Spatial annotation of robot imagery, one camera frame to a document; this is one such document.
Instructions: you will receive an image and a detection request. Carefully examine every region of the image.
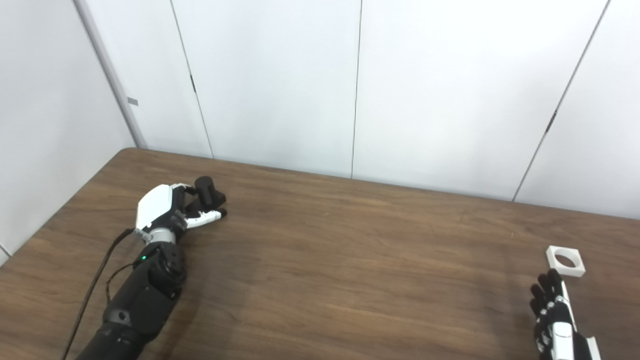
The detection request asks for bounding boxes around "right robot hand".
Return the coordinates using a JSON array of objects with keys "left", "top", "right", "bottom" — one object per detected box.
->
[{"left": 529, "top": 269, "right": 602, "bottom": 360}]

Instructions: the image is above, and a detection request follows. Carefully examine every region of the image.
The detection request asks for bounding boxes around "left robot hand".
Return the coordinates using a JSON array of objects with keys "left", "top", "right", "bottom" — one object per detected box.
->
[{"left": 135, "top": 183, "right": 228, "bottom": 237}]

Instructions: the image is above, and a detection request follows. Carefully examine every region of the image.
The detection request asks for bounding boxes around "black peg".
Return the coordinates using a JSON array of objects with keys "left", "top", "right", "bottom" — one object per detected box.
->
[{"left": 186, "top": 176, "right": 227, "bottom": 217}]

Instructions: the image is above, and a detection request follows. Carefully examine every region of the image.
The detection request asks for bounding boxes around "white square piece with hole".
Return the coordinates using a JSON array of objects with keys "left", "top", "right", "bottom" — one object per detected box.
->
[{"left": 545, "top": 245, "right": 586, "bottom": 278}]

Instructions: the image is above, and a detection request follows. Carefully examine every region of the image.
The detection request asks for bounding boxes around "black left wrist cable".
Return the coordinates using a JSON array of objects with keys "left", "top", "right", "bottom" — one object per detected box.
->
[{"left": 61, "top": 228, "right": 146, "bottom": 360}]

